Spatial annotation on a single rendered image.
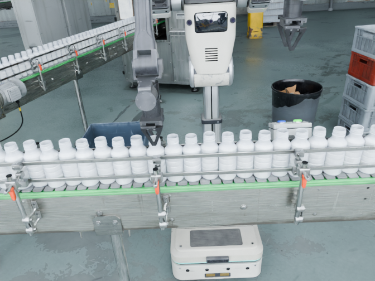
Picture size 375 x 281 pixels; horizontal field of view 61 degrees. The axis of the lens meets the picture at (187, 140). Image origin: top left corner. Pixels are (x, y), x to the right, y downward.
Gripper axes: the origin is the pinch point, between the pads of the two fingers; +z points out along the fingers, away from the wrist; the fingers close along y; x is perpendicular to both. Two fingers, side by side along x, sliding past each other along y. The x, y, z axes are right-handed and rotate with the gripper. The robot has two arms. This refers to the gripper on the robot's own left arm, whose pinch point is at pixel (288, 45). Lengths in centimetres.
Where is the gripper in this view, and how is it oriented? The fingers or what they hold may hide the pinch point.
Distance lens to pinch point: 113.5
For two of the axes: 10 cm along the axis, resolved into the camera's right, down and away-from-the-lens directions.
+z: 0.5, 8.8, 4.8
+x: -10.0, 0.4, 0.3
